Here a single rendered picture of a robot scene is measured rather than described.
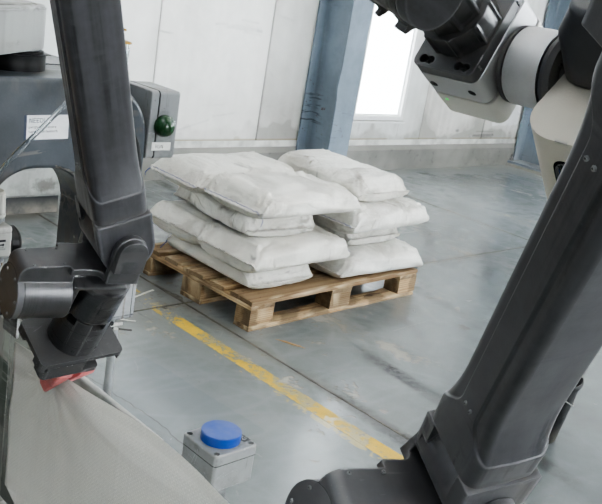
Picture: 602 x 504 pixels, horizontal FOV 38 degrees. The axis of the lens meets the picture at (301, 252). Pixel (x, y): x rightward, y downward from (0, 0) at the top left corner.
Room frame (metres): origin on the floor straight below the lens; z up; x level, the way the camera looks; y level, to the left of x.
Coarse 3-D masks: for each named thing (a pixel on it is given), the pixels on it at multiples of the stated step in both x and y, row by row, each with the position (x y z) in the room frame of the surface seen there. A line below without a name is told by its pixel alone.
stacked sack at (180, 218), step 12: (156, 204) 4.09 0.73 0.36; (168, 204) 4.04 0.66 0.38; (180, 204) 4.06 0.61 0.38; (156, 216) 4.02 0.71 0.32; (168, 216) 3.99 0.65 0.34; (180, 216) 3.95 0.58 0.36; (192, 216) 3.93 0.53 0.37; (204, 216) 3.95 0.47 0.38; (168, 228) 3.97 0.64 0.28; (180, 228) 3.89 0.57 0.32; (192, 228) 3.88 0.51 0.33; (192, 240) 3.86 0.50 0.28
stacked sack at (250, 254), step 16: (208, 224) 3.84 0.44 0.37; (224, 224) 3.87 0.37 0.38; (208, 240) 3.77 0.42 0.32; (224, 240) 3.72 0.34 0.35; (240, 240) 3.68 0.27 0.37; (256, 240) 3.69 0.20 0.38; (272, 240) 3.77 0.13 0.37; (288, 240) 3.80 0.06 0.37; (304, 240) 3.83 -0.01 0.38; (320, 240) 3.89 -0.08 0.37; (336, 240) 3.95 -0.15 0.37; (224, 256) 3.69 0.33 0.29; (240, 256) 3.62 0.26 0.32; (256, 256) 3.58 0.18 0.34; (272, 256) 3.62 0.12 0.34; (288, 256) 3.69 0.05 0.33; (304, 256) 3.77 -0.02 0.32; (320, 256) 3.84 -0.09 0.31; (336, 256) 3.94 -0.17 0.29; (256, 272) 3.61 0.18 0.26
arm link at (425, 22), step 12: (396, 0) 0.92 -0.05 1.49; (408, 0) 0.91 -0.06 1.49; (420, 0) 0.92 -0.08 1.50; (432, 0) 0.93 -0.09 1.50; (444, 0) 0.94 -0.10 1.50; (456, 0) 0.95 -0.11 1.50; (408, 12) 0.91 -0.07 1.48; (420, 12) 0.92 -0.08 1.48; (432, 12) 0.93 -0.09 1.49; (444, 12) 0.94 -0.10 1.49; (420, 24) 0.93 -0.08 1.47; (432, 24) 0.94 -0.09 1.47
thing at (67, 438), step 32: (32, 384) 0.95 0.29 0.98; (64, 384) 0.91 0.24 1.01; (32, 416) 0.95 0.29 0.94; (64, 416) 0.90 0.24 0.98; (96, 416) 0.84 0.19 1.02; (128, 416) 0.85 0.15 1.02; (32, 448) 0.95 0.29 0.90; (64, 448) 0.90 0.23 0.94; (96, 448) 0.83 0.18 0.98; (128, 448) 0.79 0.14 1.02; (160, 448) 0.81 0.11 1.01; (32, 480) 0.94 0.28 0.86; (64, 480) 0.89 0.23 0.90; (96, 480) 0.83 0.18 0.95; (128, 480) 0.79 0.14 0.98; (160, 480) 0.76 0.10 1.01; (192, 480) 0.77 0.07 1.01
